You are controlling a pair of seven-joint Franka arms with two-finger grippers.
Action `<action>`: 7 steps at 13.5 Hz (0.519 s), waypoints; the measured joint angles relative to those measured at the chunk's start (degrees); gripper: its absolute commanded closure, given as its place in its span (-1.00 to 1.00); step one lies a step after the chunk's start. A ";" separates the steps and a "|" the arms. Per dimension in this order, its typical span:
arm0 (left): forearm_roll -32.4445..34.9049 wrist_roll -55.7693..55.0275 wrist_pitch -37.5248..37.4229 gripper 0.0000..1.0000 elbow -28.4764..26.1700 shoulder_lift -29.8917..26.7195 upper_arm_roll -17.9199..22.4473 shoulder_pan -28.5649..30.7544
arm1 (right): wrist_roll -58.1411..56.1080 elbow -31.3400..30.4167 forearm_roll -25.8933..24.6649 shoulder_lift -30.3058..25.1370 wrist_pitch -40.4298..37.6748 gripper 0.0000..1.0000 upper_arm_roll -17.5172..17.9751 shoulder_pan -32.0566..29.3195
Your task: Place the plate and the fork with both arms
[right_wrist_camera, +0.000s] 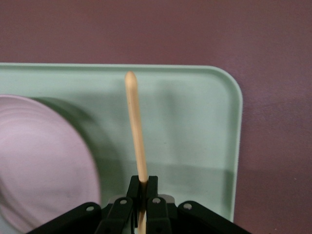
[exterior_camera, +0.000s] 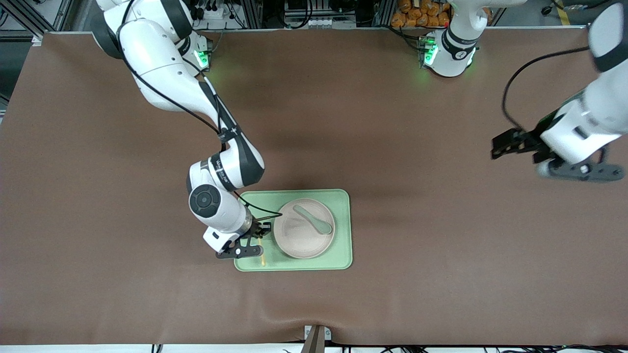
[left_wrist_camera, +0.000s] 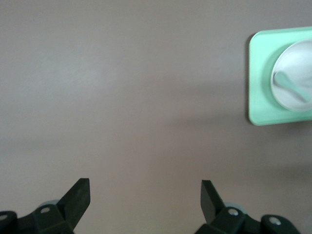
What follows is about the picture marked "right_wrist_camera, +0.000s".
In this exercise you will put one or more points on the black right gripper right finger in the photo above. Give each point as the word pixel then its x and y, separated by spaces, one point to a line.
pixel 158 217

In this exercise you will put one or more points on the yellow plastic fork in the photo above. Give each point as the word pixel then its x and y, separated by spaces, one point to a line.
pixel 135 122

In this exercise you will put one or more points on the mint green rectangular tray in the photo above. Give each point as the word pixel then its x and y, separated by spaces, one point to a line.
pixel 190 122

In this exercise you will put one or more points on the brown table mat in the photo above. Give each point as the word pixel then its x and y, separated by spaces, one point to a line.
pixel 156 29

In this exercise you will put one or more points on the beige round plate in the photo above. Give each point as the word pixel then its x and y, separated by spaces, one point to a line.
pixel 44 158

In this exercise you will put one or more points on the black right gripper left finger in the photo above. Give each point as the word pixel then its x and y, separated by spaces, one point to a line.
pixel 114 217

